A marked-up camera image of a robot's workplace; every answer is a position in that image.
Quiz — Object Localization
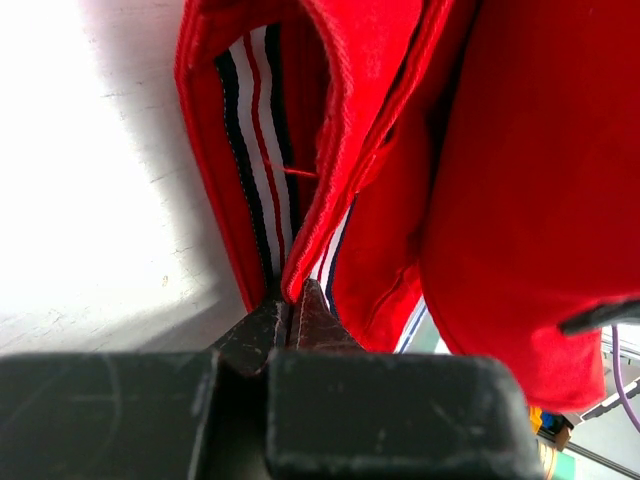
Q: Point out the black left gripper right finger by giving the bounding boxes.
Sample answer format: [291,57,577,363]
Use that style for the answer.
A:
[265,279,543,479]

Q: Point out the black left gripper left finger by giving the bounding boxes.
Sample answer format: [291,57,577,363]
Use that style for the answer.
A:
[1,300,290,479]

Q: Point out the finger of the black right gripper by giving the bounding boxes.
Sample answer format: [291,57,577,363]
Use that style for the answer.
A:
[559,297,639,336]

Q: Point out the red trousers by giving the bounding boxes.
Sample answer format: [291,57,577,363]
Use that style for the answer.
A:
[175,1,639,412]

